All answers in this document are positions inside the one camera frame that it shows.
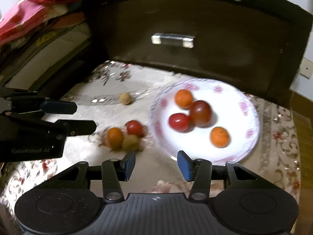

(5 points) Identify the orange tangerine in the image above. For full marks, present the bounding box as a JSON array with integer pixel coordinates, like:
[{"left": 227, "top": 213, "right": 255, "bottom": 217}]
[
  {"left": 174, "top": 89, "right": 194, "bottom": 109},
  {"left": 107, "top": 127, "right": 124, "bottom": 149},
  {"left": 210, "top": 127, "right": 230, "bottom": 148}
]

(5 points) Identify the small red tomato front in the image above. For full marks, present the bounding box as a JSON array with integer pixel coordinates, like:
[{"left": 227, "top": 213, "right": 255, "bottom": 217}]
[{"left": 168, "top": 113, "right": 191, "bottom": 132}]

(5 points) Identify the small red tomato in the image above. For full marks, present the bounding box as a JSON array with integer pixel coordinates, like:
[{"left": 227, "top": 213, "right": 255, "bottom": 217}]
[
  {"left": 126, "top": 120, "right": 143, "bottom": 137},
  {"left": 168, "top": 113, "right": 191, "bottom": 132}
]

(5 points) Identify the large dark red tomato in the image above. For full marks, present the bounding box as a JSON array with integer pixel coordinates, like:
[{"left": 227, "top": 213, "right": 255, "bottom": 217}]
[{"left": 189, "top": 100, "right": 212, "bottom": 127}]

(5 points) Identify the tan longan in cluster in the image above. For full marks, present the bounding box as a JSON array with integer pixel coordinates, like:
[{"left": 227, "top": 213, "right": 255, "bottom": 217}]
[{"left": 121, "top": 135, "right": 141, "bottom": 152}]

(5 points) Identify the small red tomato back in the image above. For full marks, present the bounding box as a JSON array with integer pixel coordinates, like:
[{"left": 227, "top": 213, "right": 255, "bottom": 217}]
[{"left": 126, "top": 120, "right": 143, "bottom": 137}]

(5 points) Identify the grey folded mattress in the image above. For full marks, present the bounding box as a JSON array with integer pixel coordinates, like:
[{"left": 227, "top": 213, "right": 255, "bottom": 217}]
[{"left": 1, "top": 23, "right": 90, "bottom": 90}]

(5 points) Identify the tan longan apart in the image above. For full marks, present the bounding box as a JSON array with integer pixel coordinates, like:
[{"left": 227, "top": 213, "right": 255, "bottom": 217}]
[{"left": 119, "top": 92, "right": 133, "bottom": 105}]

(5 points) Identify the white floral porcelain plate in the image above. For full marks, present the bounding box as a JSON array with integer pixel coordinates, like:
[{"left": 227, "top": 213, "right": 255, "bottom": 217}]
[{"left": 148, "top": 79, "right": 260, "bottom": 165}]

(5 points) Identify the pink floral bedding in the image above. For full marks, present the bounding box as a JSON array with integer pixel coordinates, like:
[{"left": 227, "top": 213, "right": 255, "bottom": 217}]
[{"left": 1, "top": 0, "right": 68, "bottom": 45}]

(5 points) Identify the dark wooden cabinet drawer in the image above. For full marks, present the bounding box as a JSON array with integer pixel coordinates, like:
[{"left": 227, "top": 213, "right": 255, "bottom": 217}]
[{"left": 89, "top": 0, "right": 312, "bottom": 106}]

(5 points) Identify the silver black drawer handle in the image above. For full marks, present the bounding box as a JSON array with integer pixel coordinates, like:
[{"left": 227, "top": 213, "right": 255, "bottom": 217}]
[{"left": 151, "top": 33, "right": 195, "bottom": 49}]

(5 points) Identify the white wall socket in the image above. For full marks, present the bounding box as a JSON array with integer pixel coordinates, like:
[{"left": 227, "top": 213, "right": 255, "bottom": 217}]
[{"left": 300, "top": 57, "right": 313, "bottom": 79}]

